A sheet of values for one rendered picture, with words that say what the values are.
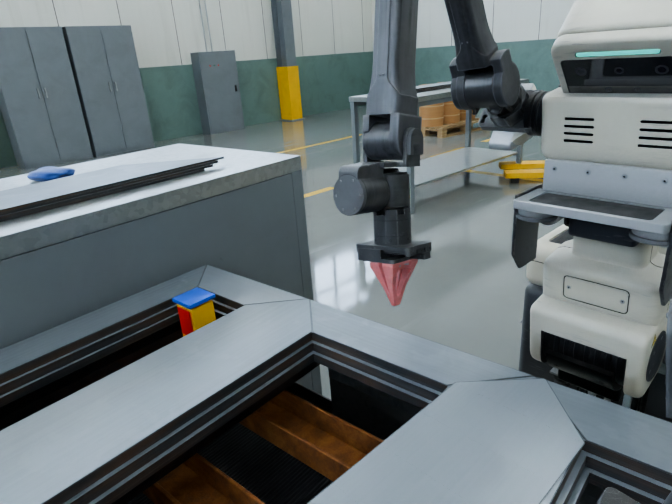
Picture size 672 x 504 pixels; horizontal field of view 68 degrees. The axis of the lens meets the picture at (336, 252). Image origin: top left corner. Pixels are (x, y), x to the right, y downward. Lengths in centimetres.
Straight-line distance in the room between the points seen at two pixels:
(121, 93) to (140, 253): 817
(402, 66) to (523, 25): 1075
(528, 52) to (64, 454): 1110
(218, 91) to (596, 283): 970
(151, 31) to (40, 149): 297
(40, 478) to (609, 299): 96
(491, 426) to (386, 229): 30
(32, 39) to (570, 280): 845
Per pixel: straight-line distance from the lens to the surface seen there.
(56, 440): 79
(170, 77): 1033
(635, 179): 98
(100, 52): 921
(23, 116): 886
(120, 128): 927
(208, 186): 124
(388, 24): 77
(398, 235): 75
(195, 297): 102
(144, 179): 128
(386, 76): 75
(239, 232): 132
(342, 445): 93
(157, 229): 119
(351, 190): 69
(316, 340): 89
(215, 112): 1040
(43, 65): 895
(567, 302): 114
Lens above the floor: 131
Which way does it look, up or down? 22 degrees down
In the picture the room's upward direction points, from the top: 4 degrees counter-clockwise
